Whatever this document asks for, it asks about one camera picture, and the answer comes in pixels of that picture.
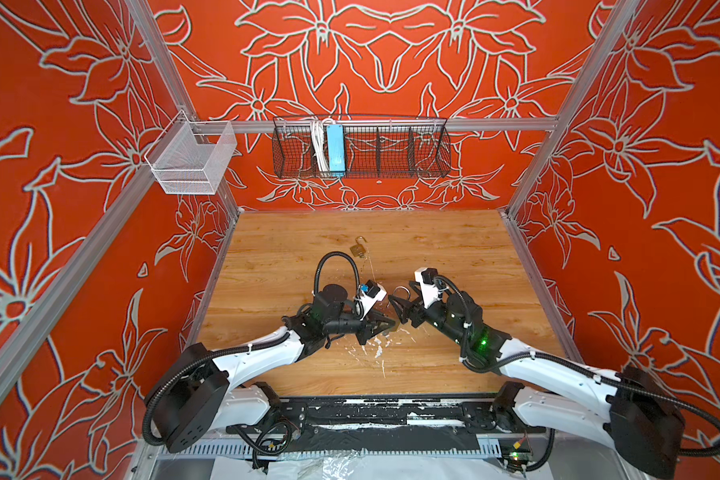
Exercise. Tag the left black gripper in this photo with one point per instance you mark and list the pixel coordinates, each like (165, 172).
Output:
(366, 330)

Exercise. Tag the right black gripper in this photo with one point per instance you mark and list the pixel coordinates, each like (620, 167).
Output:
(409, 310)

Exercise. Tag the small brass padlock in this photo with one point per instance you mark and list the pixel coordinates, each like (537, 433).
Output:
(359, 249)

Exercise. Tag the long-shackle brass padlock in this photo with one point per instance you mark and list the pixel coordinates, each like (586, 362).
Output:
(399, 305)

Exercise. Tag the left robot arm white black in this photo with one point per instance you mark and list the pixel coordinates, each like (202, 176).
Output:
(205, 390)

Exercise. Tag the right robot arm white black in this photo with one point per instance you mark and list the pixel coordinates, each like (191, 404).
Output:
(625, 411)

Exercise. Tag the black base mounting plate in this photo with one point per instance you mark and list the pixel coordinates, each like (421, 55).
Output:
(387, 423)

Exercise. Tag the light blue box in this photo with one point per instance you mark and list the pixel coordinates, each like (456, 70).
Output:
(336, 149)

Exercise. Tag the black wire basket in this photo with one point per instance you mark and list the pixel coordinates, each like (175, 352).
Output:
(376, 147)

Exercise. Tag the white wire basket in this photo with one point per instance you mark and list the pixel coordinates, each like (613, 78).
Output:
(190, 158)

